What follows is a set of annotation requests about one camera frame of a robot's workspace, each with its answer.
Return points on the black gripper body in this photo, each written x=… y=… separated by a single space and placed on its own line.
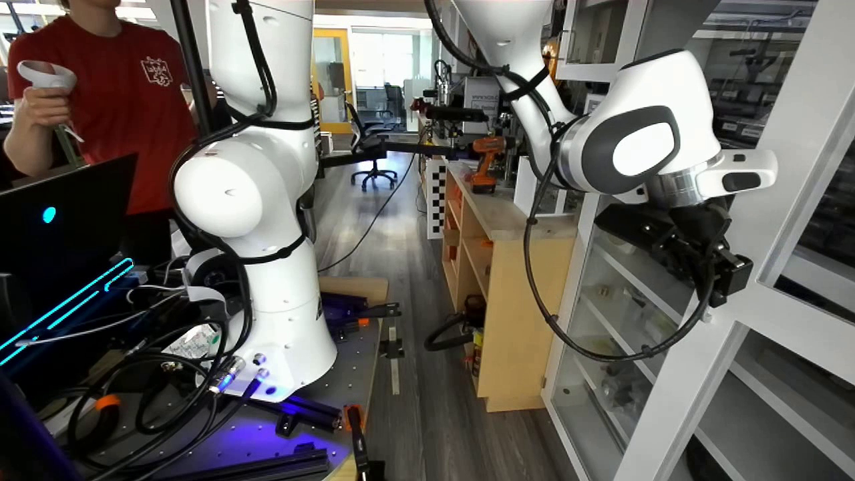
x=697 y=237

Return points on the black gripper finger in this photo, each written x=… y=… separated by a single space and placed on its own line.
x=733 y=278

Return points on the white glass door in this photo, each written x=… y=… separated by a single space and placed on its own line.
x=790 y=324
x=561 y=376

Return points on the white VR controller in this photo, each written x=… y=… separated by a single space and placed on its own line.
x=44 y=77

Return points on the bare person forearm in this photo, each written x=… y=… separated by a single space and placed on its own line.
x=22 y=149

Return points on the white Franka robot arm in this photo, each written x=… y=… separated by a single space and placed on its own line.
x=267 y=310

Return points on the light wooden shelf cabinet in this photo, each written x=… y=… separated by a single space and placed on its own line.
x=523 y=310

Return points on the white glass door, parts bins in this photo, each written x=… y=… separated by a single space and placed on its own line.
x=561 y=376

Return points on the small white glass cabinet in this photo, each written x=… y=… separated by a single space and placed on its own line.
x=589 y=74

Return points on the yellow framed door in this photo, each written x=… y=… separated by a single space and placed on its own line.
x=348 y=82

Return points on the operator hand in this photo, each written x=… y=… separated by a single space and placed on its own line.
x=41 y=107

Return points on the dark parts bins rack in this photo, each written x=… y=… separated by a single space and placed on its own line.
x=756 y=98

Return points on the dark metal gadgets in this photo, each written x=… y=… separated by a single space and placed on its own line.
x=622 y=391

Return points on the yellow round tool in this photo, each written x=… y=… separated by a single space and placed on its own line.
x=551 y=62

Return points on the black white checkerboard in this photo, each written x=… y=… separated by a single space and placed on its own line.
x=434 y=195

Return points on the black benchtop machine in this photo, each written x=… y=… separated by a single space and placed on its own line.
x=462 y=95

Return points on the black office chair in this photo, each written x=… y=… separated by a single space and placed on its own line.
x=372 y=169

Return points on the black bar clamp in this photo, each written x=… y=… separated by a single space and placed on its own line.
x=355 y=310
x=307 y=416

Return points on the black aluminium extrusion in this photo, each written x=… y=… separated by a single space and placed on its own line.
x=267 y=467

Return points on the black stand pole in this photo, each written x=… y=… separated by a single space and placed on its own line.
x=191 y=54

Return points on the person in red shirt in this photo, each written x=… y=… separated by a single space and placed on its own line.
x=124 y=98

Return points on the black laptop with glowing logo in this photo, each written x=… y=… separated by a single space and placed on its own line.
x=70 y=222

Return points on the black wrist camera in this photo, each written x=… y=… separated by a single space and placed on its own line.
x=635 y=232

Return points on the small black bracket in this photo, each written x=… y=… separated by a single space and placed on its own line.
x=390 y=349

